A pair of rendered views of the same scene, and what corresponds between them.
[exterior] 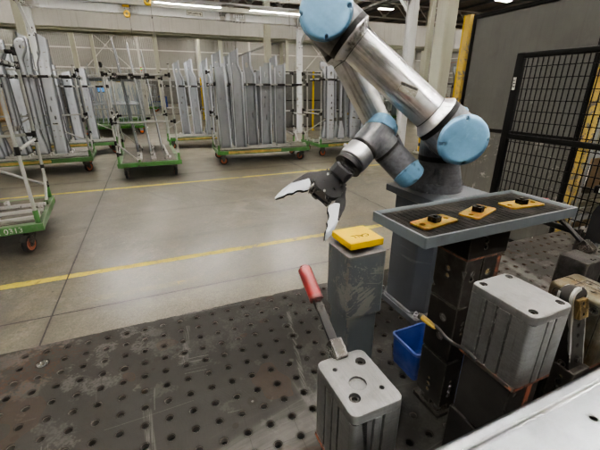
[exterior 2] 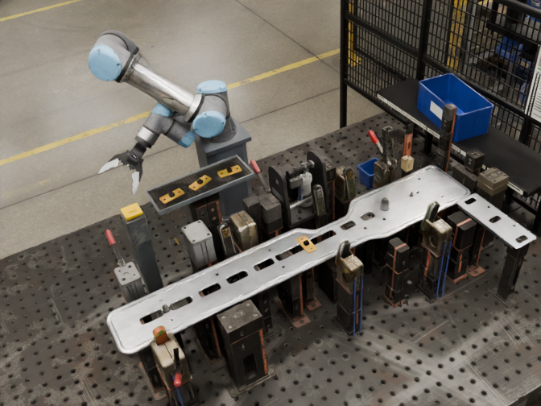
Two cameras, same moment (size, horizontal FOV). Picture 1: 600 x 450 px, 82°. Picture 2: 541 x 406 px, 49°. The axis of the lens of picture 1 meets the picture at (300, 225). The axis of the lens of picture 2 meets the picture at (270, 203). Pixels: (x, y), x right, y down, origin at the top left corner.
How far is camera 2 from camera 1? 160 cm
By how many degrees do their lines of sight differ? 20
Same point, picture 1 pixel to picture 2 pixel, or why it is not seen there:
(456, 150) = (204, 131)
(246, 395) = (105, 283)
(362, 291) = (138, 234)
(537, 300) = (200, 234)
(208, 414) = (84, 296)
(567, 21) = not seen: outside the picture
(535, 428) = (193, 280)
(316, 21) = (100, 72)
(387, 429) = (138, 287)
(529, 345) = (194, 252)
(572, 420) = (208, 275)
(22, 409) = not seen: outside the picture
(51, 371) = not seen: outside the picture
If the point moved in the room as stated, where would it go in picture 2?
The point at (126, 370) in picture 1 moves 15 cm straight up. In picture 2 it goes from (29, 279) to (17, 254)
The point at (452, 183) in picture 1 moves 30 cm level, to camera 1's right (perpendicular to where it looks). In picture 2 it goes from (223, 135) to (296, 126)
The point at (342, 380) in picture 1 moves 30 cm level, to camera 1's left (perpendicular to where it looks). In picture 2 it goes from (121, 274) to (29, 286)
